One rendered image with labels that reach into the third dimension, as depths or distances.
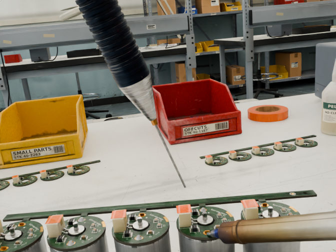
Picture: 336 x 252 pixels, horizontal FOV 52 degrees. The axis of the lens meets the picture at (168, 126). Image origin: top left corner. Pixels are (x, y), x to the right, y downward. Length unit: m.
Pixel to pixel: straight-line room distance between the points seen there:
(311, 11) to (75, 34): 1.69
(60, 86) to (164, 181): 4.29
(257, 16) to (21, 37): 1.61
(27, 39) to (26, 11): 2.19
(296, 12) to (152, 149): 2.42
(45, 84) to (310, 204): 4.42
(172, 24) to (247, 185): 2.17
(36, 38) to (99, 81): 2.23
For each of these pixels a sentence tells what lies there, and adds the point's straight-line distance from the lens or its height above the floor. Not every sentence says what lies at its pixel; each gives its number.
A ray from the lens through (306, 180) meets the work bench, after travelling 0.34.
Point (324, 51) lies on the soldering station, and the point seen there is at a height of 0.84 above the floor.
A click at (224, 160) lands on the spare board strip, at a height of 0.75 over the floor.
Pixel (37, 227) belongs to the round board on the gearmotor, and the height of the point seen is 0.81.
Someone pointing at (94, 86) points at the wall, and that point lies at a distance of 4.57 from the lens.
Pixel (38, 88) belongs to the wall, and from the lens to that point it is 4.64.
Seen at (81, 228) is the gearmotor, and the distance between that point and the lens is 0.16.
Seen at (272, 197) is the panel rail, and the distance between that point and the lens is 0.17.
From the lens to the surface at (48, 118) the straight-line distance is 0.55.
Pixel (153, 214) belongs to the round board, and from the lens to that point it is 0.16.
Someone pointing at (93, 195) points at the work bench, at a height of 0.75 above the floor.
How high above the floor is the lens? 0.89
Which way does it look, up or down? 16 degrees down
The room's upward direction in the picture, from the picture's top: 5 degrees counter-clockwise
